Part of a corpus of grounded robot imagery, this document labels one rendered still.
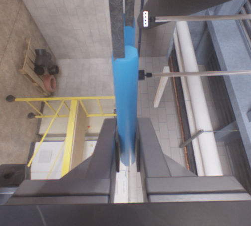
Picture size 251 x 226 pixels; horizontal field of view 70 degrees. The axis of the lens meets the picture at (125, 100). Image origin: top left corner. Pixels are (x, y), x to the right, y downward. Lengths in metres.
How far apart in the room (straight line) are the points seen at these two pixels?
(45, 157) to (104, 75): 2.56
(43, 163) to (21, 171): 3.83
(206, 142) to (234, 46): 1.93
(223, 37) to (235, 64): 0.63
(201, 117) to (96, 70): 3.19
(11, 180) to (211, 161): 2.96
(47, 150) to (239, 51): 4.22
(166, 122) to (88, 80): 2.39
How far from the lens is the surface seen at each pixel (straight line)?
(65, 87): 5.19
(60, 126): 4.33
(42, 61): 4.19
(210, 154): 3.16
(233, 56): 3.91
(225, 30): 4.30
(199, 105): 3.37
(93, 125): 4.13
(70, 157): 2.88
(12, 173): 0.35
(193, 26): 4.77
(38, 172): 4.18
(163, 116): 4.61
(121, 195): 3.78
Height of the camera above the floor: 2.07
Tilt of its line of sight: 1 degrees down
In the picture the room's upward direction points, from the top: 89 degrees clockwise
